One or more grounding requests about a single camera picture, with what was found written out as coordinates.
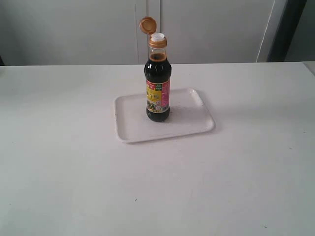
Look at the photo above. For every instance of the dark door frame post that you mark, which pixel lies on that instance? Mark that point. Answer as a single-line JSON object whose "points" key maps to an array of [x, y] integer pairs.
{"points": [[286, 29]]}

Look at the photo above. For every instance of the white rectangular plastic tray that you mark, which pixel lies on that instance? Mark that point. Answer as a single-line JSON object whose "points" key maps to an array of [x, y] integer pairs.
{"points": [[188, 115]]}

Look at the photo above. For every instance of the dark soy sauce bottle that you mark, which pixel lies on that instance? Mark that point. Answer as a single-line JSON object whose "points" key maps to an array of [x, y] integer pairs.
{"points": [[157, 72]]}

